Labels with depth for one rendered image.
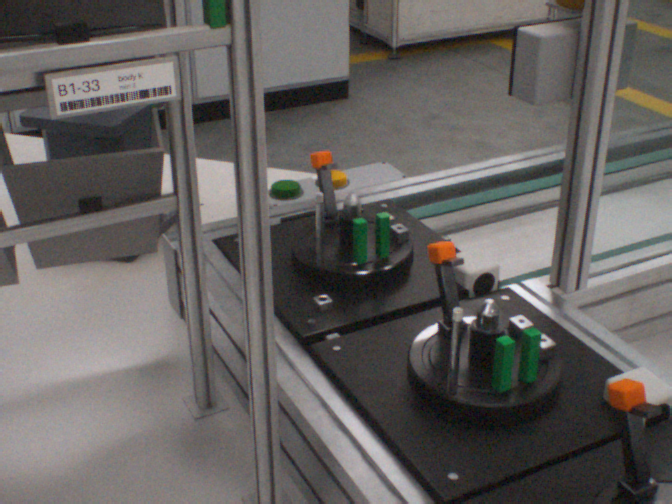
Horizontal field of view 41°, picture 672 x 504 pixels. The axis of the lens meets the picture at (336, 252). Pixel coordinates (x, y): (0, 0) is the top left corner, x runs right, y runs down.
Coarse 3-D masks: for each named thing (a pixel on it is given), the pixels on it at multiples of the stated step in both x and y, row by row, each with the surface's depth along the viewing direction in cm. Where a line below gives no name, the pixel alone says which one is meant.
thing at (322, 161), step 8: (320, 152) 104; (328, 152) 104; (312, 160) 104; (320, 160) 103; (328, 160) 104; (320, 168) 104; (328, 168) 102; (320, 176) 104; (328, 176) 104; (320, 184) 105; (328, 184) 105; (328, 192) 105; (328, 200) 105; (328, 208) 105; (336, 208) 105; (328, 216) 105
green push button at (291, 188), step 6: (282, 180) 122; (288, 180) 122; (276, 186) 120; (282, 186) 120; (288, 186) 120; (294, 186) 120; (300, 186) 120; (276, 192) 119; (282, 192) 119; (288, 192) 119; (294, 192) 119; (300, 192) 120
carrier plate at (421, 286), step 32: (288, 224) 111; (416, 224) 110; (288, 256) 103; (416, 256) 103; (288, 288) 97; (320, 288) 97; (384, 288) 97; (416, 288) 97; (288, 320) 92; (320, 320) 91; (352, 320) 91; (384, 320) 93
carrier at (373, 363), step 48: (384, 336) 89; (432, 336) 85; (480, 336) 80; (528, 336) 77; (336, 384) 84; (384, 384) 82; (432, 384) 79; (480, 384) 79; (528, 384) 79; (576, 384) 82; (384, 432) 76; (432, 432) 76; (480, 432) 76; (528, 432) 76; (576, 432) 76; (432, 480) 71; (480, 480) 71
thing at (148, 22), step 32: (0, 0) 60; (32, 0) 60; (64, 0) 61; (96, 0) 62; (128, 0) 62; (160, 0) 63; (0, 32) 60; (32, 32) 61; (96, 32) 62; (128, 32) 62; (96, 64) 74
